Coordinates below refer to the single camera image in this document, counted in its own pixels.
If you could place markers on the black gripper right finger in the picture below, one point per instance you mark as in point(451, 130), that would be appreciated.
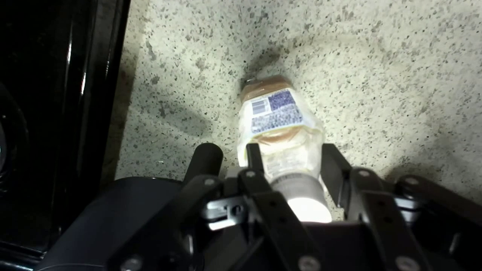
point(387, 220)

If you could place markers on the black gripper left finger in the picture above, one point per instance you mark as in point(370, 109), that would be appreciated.
point(272, 220)

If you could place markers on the clear bottle with brown liquid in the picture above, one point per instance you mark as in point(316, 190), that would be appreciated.
point(281, 136)

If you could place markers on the black electric stove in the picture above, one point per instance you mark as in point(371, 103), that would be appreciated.
point(46, 125)

